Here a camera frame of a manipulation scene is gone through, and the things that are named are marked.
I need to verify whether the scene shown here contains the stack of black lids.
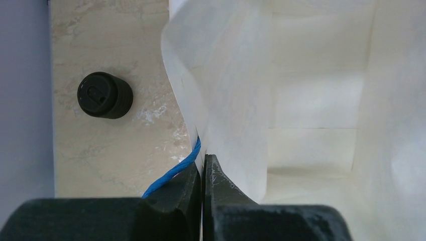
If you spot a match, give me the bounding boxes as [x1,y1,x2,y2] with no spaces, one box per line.
[77,72,134,119]

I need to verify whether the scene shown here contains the checkered paper bag blue handles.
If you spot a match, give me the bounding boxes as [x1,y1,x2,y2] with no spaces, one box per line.
[161,1,425,240]

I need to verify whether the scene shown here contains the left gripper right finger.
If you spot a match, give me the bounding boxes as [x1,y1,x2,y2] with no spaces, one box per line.
[202,155,352,240]

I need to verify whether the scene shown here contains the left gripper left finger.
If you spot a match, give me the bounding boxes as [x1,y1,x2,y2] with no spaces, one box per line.
[1,164,201,240]

